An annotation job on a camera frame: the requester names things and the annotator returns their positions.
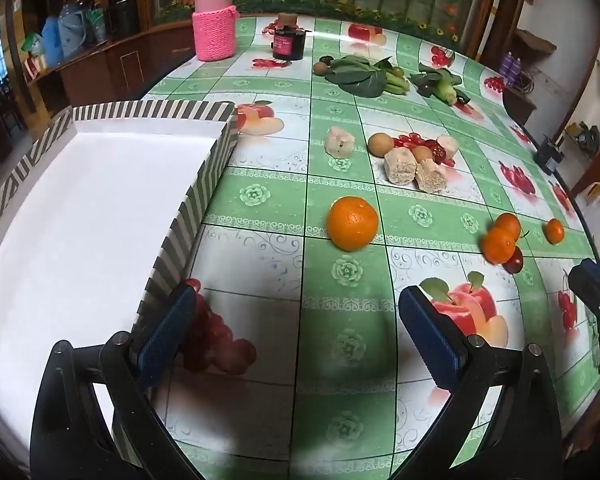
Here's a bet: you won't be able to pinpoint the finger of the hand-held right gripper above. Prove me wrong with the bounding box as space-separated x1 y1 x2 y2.
567 258 600 376

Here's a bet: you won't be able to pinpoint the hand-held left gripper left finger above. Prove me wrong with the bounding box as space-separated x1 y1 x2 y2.
30 282 198 480

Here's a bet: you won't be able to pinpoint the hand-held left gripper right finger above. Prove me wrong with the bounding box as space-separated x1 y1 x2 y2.
395 285 566 480

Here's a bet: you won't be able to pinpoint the dark red plum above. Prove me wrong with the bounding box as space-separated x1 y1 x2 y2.
502 247 524 274

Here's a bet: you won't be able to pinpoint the small orange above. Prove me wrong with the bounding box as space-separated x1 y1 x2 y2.
543 218 566 245
481 227 517 264
495 212 522 241

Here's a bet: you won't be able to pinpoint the large orange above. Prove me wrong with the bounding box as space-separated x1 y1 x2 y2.
328 196 379 252

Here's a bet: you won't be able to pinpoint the striped white tray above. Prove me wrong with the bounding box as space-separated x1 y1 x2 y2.
0 100 240 461

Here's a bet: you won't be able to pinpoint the black device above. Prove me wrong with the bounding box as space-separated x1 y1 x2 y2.
536 136 565 176

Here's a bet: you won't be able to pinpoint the fruit print green tablecloth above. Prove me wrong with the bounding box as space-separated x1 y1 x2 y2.
112 12 600 480

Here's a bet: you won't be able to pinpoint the purple bottles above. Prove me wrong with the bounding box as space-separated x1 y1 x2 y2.
500 52 523 88

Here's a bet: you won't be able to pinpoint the corn cob piece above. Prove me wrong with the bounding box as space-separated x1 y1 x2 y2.
432 82 461 106

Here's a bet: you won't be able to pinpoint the leafy green vegetable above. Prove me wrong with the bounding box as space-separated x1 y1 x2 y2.
325 56 411 99
410 62 473 106

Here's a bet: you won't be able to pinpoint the wooden cabinet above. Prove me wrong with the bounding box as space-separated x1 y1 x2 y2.
25 20 196 111

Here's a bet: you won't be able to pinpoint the red white packet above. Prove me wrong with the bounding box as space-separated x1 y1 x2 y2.
24 55 48 81

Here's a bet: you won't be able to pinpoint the pink knit sleeve bottle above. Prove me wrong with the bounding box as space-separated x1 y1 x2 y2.
191 0 238 62

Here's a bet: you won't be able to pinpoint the black jar with magenta label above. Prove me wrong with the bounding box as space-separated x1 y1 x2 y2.
271 27 307 62

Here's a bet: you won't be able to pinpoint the blue thermos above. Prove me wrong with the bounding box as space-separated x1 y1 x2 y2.
40 16 63 68

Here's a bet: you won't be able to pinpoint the clear plastic cup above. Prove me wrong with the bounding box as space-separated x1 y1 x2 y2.
90 7 108 43

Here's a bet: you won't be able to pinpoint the grey thermos jug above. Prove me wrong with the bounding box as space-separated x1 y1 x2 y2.
60 2 93 58

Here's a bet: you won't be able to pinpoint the green packet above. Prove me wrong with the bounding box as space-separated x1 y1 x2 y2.
21 32 46 56

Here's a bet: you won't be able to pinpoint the black kettle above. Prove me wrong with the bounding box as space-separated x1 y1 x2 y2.
107 0 141 41

